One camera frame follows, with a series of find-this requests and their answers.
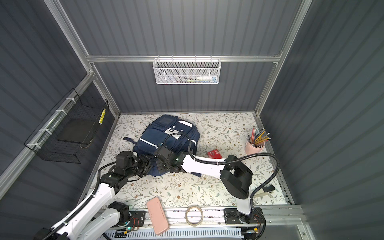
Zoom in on red card box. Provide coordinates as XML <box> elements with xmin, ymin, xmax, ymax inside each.
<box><xmin>207</xmin><ymin>149</ymin><xmax>223</xmax><ymax>159</ymax></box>

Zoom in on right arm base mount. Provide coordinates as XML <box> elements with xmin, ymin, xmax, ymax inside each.
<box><xmin>224</xmin><ymin>208</ymin><xmax>266</xmax><ymax>226</ymax></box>

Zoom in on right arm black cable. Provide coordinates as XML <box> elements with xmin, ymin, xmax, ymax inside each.
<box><xmin>163</xmin><ymin>131</ymin><xmax>280</xmax><ymax>240</ymax></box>

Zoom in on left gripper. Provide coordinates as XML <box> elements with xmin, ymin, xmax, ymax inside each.
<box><xmin>125</xmin><ymin>153</ymin><xmax>155</xmax><ymax>179</ymax></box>

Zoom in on yellow tag on basket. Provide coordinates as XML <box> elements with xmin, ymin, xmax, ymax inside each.
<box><xmin>98</xmin><ymin>108</ymin><xmax>106</xmax><ymax>125</ymax></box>

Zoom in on bundle of coloured pencils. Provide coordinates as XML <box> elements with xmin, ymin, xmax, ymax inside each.
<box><xmin>247</xmin><ymin>128</ymin><xmax>271</xmax><ymax>148</ymax></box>

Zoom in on roll of clear tape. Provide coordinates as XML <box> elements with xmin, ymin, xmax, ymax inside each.
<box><xmin>185</xmin><ymin>205</ymin><xmax>204</xmax><ymax>227</ymax></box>

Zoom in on pink pencil case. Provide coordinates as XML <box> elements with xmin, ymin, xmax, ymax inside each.
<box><xmin>147</xmin><ymin>197</ymin><xmax>170</xmax><ymax>235</ymax></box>

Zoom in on pens in white basket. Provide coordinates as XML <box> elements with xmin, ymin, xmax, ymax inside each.
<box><xmin>174</xmin><ymin>76</ymin><xmax>219</xmax><ymax>84</ymax></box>

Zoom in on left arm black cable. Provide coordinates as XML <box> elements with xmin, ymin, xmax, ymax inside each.
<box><xmin>41</xmin><ymin>161</ymin><xmax>121</xmax><ymax>240</ymax></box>

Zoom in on navy blue student backpack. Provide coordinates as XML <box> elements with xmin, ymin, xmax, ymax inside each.
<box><xmin>124</xmin><ymin>115</ymin><xmax>200</xmax><ymax>177</ymax></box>

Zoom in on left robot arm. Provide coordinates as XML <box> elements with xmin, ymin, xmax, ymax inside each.
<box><xmin>34</xmin><ymin>151</ymin><xmax>153</xmax><ymax>240</ymax></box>

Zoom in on black wire basket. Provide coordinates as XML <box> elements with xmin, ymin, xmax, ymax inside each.
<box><xmin>25</xmin><ymin>91</ymin><xmax>109</xmax><ymax>164</ymax></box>

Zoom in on pink pencil cup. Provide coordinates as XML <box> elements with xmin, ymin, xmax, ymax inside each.
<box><xmin>245</xmin><ymin>142</ymin><xmax>265</xmax><ymax>155</ymax></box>

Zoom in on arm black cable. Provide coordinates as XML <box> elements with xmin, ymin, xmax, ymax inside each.
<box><xmin>41</xmin><ymin>161</ymin><xmax>121</xmax><ymax>240</ymax></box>
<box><xmin>163</xmin><ymin>131</ymin><xmax>280</xmax><ymax>240</ymax></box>

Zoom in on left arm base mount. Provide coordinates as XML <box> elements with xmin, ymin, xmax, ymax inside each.
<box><xmin>112</xmin><ymin>211</ymin><xmax>146</xmax><ymax>231</ymax></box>

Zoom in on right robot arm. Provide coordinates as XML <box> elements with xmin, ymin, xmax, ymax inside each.
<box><xmin>155</xmin><ymin>145</ymin><xmax>253</xmax><ymax>216</ymax></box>

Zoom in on white wire mesh basket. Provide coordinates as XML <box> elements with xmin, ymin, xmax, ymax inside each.
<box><xmin>153</xmin><ymin>57</ymin><xmax>222</xmax><ymax>85</ymax></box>

